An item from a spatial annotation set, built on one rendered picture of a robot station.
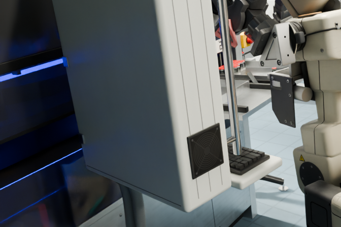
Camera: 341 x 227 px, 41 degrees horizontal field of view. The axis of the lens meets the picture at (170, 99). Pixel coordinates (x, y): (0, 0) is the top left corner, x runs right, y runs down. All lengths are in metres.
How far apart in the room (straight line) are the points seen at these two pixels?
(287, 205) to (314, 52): 1.62
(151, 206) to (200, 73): 0.91
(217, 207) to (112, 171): 1.02
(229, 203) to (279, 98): 1.07
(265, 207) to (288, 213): 0.14
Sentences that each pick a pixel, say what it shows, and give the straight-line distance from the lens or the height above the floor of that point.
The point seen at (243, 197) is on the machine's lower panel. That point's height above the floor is 0.17.
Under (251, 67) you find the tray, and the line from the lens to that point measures 2.31.
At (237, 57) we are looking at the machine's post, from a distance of 2.36.
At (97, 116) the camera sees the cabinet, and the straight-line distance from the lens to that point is 1.38.
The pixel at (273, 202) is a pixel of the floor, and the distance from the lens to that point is 2.84.
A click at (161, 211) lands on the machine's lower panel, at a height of 0.44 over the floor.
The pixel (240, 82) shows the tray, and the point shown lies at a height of 0.91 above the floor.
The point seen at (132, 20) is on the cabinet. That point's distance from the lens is 1.12.
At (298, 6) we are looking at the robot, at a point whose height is 1.25.
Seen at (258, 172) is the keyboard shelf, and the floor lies 0.80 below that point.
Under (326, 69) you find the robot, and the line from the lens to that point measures 1.38.
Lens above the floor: 1.40
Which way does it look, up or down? 16 degrees down
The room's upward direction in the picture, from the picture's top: 8 degrees counter-clockwise
